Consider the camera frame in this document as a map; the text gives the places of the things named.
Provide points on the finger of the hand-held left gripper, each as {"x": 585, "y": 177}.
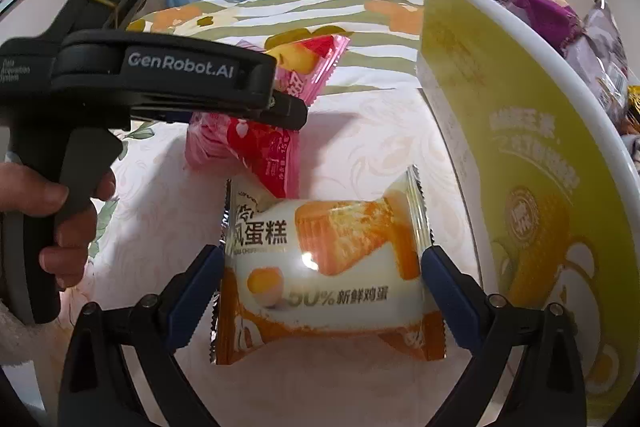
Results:
{"x": 290, "y": 109}

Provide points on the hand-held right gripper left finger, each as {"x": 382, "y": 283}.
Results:
{"x": 200, "y": 277}

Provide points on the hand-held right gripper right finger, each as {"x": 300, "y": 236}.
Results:
{"x": 445, "y": 277}

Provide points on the pink packet with red label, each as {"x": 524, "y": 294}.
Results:
{"x": 240, "y": 147}

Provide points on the white orange cake packet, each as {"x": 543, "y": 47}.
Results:
{"x": 325, "y": 257}

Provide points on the green cardboard box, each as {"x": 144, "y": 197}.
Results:
{"x": 500, "y": 107}

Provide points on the person's left hand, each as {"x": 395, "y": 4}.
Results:
{"x": 65, "y": 247}

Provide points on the cream patterned bed sheet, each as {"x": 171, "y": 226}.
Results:
{"x": 350, "y": 142}

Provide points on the floral striped blanket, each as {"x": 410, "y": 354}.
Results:
{"x": 360, "y": 57}

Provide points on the purple snack packet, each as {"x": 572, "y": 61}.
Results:
{"x": 540, "y": 12}

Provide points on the lilac snack packet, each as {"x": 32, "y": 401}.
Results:
{"x": 600, "y": 57}

